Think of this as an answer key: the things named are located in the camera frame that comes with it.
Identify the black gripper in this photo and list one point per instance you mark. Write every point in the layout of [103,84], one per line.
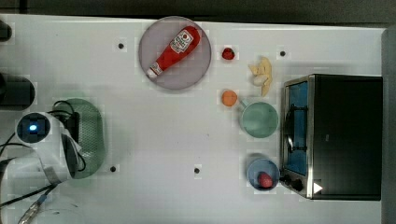
[72,125]

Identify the green oval strainer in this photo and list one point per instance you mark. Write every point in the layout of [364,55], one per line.
[91,137]

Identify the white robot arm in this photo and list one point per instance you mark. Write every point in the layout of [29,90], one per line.
[53,160]

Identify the black utensil holder cup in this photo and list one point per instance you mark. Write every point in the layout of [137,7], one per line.
[17,93]

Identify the small black cylinder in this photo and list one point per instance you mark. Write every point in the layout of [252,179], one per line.
[5,32]

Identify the grey round plate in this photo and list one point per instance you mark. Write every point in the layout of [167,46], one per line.
[187,72]

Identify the red ketchup bottle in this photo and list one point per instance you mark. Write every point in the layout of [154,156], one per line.
[182,45]

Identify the orange toy fruit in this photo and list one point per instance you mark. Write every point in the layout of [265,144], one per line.
[229,98]

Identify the red toy strawberry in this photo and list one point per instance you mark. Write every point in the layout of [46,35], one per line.
[228,54]

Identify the green mug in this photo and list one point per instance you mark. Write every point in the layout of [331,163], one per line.
[258,119]

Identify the blue bowl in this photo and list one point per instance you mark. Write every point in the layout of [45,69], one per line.
[258,166]

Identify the yellow peeled toy banana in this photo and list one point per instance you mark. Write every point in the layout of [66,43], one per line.
[262,75]

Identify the red fruit in bowl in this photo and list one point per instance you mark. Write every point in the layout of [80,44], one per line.
[265,180]

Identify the black toaster oven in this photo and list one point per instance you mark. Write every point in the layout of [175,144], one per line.
[331,137]

